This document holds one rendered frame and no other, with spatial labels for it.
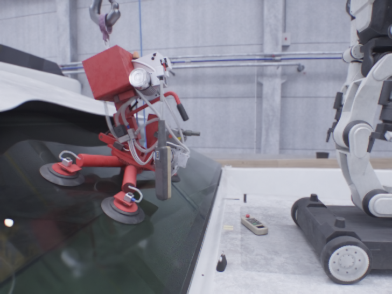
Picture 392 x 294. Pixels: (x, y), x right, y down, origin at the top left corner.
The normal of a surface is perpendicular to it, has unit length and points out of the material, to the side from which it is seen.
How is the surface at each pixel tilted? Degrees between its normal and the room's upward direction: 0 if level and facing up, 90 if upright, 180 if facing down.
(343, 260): 90
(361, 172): 115
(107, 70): 90
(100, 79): 90
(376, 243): 90
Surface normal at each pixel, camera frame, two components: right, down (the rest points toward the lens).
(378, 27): -0.78, 0.43
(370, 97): -0.15, 0.52
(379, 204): -0.13, 0.11
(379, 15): -0.79, 0.20
